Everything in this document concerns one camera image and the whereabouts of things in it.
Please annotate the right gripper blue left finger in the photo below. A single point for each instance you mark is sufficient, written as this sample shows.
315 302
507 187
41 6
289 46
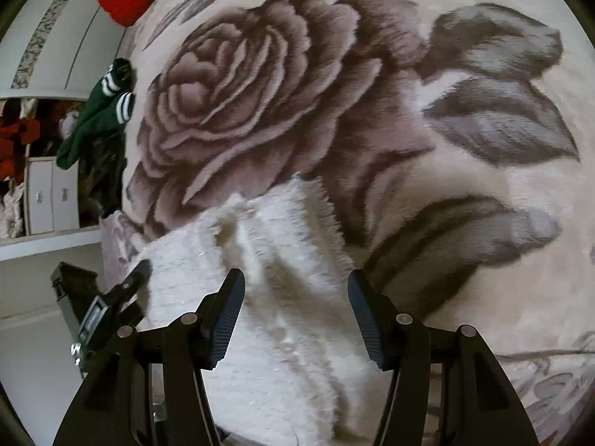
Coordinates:
192 344

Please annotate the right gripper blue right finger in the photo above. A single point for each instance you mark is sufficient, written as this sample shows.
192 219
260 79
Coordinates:
399 344

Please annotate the white fuzzy knit jacket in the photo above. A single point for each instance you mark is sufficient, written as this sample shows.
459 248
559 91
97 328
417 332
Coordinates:
294 370

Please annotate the red hanging clothes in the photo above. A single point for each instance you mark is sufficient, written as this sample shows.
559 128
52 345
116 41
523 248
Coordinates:
15 135

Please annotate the white drawer unit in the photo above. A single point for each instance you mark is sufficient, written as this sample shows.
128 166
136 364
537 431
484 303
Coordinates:
51 197

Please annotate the black garment on bed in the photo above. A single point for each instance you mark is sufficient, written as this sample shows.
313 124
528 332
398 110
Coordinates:
101 167

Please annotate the green striped-cuff garment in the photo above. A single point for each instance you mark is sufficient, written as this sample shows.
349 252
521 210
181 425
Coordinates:
109 106

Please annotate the floral pink bed blanket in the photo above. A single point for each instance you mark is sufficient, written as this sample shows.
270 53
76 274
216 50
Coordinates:
453 138

